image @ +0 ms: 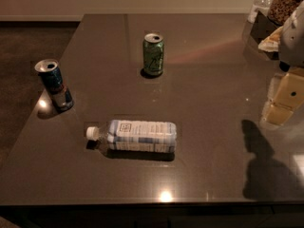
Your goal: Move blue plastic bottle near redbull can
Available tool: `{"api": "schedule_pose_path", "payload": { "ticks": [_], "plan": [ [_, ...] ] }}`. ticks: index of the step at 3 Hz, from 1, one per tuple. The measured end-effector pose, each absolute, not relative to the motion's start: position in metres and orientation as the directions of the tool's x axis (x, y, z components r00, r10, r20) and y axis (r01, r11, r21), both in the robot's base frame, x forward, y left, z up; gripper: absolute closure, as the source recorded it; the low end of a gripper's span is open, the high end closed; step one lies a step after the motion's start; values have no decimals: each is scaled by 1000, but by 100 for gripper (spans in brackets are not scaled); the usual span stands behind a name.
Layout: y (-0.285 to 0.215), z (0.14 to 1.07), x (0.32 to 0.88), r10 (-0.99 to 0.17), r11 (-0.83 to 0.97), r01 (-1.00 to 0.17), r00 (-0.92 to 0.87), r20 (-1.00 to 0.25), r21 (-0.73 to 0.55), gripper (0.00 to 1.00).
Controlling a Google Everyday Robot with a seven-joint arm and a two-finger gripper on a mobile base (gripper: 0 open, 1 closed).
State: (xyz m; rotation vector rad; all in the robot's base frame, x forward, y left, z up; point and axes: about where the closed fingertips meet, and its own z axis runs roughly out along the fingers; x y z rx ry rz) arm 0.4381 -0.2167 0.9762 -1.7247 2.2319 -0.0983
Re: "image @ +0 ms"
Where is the green soda can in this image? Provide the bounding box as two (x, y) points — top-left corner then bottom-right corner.
(142, 33), (164, 77)

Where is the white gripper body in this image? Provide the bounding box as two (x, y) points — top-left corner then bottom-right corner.
(279, 1), (304, 67)

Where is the blue plastic water bottle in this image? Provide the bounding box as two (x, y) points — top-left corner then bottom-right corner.
(85, 120), (177, 154)

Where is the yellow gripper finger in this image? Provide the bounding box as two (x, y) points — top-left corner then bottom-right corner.
(264, 69), (304, 125)

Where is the clear plastic bottle background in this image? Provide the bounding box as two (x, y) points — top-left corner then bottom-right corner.
(247, 0), (272, 23)

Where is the redbull can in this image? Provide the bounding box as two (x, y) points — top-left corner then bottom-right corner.
(34, 59), (74, 112)

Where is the jar of granola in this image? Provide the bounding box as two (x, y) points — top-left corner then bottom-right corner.
(268, 0), (303, 26)

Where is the black box with snacks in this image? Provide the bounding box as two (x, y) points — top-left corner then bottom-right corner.
(247, 11), (278, 61)

